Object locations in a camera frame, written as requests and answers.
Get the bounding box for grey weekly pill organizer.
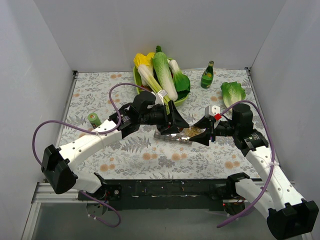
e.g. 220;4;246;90
153;130;193;146

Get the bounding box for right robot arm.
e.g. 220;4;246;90
190;100;319;240

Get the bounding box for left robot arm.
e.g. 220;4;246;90
41;91;189;200

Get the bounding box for romaine lettuce head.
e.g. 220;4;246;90
220;81;246;108

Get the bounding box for bok choy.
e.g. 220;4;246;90
168;59;191;93

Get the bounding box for green glass bottle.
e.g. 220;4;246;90
200;60;214;89

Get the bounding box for napa cabbage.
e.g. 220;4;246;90
152;51;178;102

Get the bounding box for celery stalks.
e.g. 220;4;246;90
138;64;170;102

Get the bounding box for green plastic basket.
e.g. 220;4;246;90
133;58;190;107

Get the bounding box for yellow leafy cabbage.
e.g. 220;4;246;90
133;52;156;73

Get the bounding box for green pill bottle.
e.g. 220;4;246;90
87;112;102;129

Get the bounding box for floral table mat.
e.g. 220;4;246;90
59;69;259;179

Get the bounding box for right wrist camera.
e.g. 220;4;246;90
204;105;222;123

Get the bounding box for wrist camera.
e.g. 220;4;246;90
155;89;167;105
204;105;222;123

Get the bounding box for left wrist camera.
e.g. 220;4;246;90
155;89;167;105

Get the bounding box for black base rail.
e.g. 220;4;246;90
77;178;251;212

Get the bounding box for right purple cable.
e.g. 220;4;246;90
216;99;276;229

